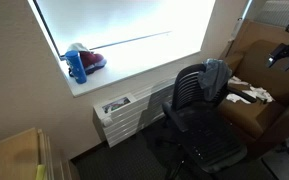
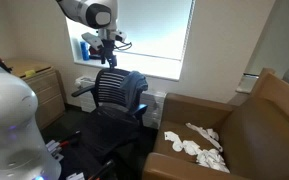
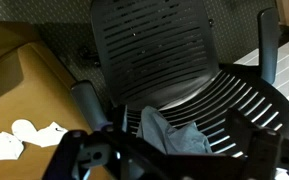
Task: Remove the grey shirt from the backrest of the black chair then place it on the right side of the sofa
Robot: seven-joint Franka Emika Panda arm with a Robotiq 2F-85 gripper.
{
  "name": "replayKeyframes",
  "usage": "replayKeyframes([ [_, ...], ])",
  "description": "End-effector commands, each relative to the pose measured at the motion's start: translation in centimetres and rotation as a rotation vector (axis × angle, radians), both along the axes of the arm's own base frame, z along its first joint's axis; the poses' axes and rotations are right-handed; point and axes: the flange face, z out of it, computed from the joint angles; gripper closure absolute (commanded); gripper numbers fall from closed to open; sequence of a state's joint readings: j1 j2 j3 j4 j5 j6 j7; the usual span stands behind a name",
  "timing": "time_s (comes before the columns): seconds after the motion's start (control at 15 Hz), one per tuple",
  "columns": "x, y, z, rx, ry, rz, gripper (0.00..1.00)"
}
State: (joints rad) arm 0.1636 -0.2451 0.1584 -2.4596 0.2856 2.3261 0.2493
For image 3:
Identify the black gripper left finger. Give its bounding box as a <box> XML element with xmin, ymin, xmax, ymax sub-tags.
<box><xmin>112</xmin><ymin>104</ymin><xmax>129</xmax><ymax>134</ymax></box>

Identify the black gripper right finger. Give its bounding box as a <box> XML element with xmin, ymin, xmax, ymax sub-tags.
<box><xmin>224</xmin><ymin>107</ymin><xmax>264</xmax><ymax>157</ymax></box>

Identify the single white sock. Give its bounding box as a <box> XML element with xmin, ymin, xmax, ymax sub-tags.
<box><xmin>11</xmin><ymin>118</ymin><xmax>69</xmax><ymax>149</ymax></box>

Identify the black slatted office chair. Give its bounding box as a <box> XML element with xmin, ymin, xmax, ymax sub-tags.
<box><xmin>71</xmin><ymin>0</ymin><xmax>289</xmax><ymax>158</ymax></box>

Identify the grey shirt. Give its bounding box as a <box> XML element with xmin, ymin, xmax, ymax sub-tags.
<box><xmin>135</xmin><ymin>105</ymin><xmax>214</xmax><ymax>156</ymax></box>

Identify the brown leather armchair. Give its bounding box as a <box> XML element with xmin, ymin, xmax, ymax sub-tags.
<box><xmin>0</xmin><ymin>21</ymin><xmax>113</xmax><ymax>180</ymax></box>

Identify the crumpled white socks pile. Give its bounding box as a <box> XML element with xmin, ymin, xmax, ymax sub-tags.
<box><xmin>0</xmin><ymin>131</ymin><xmax>25</xmax><ymax>176</ymax></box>

